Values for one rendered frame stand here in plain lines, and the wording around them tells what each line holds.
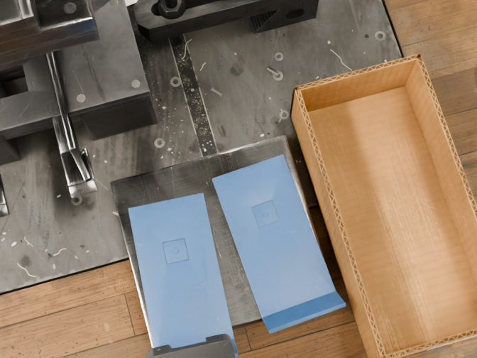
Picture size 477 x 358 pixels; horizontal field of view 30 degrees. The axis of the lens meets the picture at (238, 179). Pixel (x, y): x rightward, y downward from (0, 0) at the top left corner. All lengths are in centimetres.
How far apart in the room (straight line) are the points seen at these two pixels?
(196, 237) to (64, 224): 13
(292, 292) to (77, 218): 21
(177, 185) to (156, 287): 10
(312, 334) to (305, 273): 6
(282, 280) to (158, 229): 12
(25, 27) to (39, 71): 19
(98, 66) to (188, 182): 13
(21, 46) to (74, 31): 4
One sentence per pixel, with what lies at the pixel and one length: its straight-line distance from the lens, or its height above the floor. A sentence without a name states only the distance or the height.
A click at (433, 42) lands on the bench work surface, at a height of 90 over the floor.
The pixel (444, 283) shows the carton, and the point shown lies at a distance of 84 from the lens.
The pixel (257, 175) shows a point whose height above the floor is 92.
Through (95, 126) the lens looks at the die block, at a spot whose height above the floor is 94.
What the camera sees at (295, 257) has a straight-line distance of 80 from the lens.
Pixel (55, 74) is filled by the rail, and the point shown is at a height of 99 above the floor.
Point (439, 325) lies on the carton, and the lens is 83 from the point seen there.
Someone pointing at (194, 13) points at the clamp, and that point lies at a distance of 83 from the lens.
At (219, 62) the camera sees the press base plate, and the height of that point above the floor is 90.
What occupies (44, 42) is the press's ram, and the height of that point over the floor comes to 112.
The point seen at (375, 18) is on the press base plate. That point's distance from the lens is 92.
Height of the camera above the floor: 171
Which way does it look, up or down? 74 degrees down
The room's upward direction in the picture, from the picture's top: 1 degrees counter-clockwise
